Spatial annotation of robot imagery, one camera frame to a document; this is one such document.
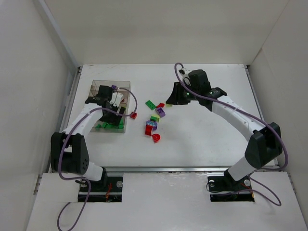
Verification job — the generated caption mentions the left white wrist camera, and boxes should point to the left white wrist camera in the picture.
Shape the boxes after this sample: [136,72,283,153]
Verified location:
[109,90,124,107]

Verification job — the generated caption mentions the purple cable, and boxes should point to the purple cable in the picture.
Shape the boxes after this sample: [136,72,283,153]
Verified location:
[56,87,139,231]
[174,63,289,207]

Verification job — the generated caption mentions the small red lego cube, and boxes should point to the small red lego cube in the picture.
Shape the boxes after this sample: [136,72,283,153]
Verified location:
[130,112,138,120]

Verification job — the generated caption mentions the red half-round lego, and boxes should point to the red half-round lego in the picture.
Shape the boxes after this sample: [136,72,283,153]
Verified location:
[152,133,161,143]

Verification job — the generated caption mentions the green and yellow lego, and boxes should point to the green and yellow lego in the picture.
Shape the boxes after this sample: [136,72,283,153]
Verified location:
[150,114,160,123]

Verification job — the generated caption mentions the green lego plate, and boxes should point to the green lego plate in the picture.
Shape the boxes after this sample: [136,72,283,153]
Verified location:
[145,100,156,110]

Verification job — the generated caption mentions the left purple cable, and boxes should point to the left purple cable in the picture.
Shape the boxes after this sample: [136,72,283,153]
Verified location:
[56,87,139,231]

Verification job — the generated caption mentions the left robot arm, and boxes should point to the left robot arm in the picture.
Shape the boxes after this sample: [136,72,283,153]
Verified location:
[51,85,126,186]

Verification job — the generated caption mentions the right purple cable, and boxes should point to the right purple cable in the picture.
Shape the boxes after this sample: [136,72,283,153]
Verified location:
[174,63,289,207]

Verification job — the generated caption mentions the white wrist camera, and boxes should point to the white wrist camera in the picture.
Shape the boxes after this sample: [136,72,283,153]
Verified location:
[109,90,124,107]
[179,68,191,86]

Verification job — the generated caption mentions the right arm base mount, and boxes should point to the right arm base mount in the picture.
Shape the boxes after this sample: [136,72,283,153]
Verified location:
[206,170,255,202]

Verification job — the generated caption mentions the small green slope lego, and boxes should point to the small green slope lego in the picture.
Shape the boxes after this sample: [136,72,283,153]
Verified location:
[118,122,124,129]

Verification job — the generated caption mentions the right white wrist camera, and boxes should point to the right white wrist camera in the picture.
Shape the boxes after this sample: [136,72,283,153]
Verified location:
[179,68,191,86]

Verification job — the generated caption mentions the purple flower lego disc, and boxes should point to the purple flower lego disc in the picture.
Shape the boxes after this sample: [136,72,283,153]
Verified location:
[146,120,157,128]

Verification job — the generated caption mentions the small green lego top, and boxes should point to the small green lego top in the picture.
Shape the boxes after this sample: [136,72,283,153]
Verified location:
[105,125,116,129]

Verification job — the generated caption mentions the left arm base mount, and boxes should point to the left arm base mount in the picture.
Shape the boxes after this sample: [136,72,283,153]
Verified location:
[87,167,124,203]

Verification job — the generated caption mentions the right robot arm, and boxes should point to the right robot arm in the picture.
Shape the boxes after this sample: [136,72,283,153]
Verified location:
[167,68,284,185]

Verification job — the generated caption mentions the purple hollow lego brick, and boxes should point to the purple hollow lego brick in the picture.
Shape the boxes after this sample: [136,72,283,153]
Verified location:
[155,107,166,117]

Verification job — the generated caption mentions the red curved lego piece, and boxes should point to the red curved lego piece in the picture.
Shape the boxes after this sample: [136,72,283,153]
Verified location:
[156,103,165,108]

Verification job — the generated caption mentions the clear compartment organizer tray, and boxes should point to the clear compartment organizer tray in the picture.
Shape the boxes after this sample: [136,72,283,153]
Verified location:
[89,80,131,133]

